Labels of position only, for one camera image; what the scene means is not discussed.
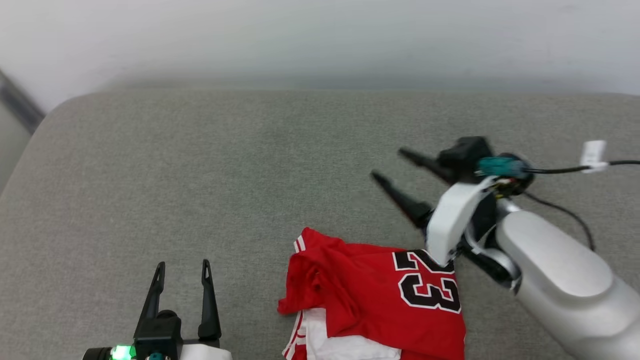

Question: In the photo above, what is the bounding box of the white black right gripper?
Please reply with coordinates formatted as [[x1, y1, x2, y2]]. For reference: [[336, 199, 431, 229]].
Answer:
[[371, 147, 523, 291]]

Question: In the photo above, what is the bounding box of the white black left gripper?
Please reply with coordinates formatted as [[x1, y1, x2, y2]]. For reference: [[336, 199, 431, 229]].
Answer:
[[82, 259, 233, 360]]

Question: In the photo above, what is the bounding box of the red basketball jersey number 23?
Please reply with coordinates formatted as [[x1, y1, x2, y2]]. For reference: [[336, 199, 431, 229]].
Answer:
[[277, 226, 467, 360]]

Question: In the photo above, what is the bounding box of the thick black camera cable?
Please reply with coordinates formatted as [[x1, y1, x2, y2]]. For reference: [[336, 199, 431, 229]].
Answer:
[[477, 156, 640, 180]]

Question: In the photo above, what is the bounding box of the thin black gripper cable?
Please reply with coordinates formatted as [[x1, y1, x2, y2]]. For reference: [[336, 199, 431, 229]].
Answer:
[[522, 192, 596, 252]]

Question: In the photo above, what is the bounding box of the white cable tag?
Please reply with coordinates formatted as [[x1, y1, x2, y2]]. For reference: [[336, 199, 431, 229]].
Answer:
[[580, 140, 610, 174]]

